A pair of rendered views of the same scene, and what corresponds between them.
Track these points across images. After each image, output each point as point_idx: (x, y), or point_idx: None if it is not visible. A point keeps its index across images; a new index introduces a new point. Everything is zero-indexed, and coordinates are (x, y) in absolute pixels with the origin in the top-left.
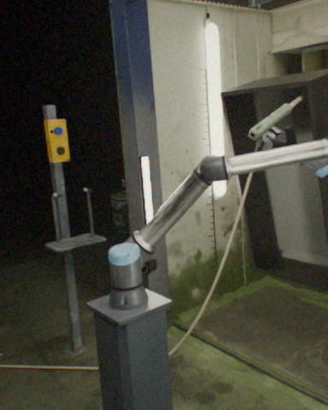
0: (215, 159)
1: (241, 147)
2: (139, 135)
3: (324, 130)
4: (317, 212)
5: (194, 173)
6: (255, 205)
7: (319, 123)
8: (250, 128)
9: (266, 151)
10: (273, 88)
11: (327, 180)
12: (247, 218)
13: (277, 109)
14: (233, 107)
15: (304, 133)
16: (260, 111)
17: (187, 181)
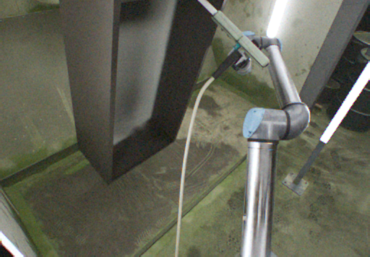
0: (307, 112)
1: (96, 76)
2: None
3: (204, 28)
4: (118, 99)
5: (256, 146)
6: (93, 131)
7: (212, 24)
8: (79, 41)
9: (290, 77)
10: None
11: (194, 71)
12: (105, 150)
13: (231, 22)
14: (95, 16)
15: (121, 27)
16: (61, 6)
17: (275, 158)
